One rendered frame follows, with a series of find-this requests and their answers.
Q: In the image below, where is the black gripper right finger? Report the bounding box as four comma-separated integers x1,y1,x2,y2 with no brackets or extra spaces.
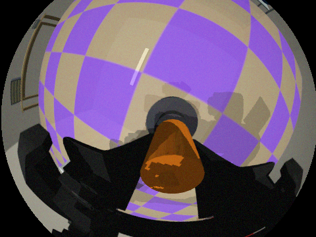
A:
193,140,275,219

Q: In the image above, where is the dark grey round pedestal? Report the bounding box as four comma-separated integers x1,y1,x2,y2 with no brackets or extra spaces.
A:
145,97,198,137

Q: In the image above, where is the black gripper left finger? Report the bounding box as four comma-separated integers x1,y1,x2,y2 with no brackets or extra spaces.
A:
63,134,154,211

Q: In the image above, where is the orange knob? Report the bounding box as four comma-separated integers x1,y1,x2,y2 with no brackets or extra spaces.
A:
140,119,205,194

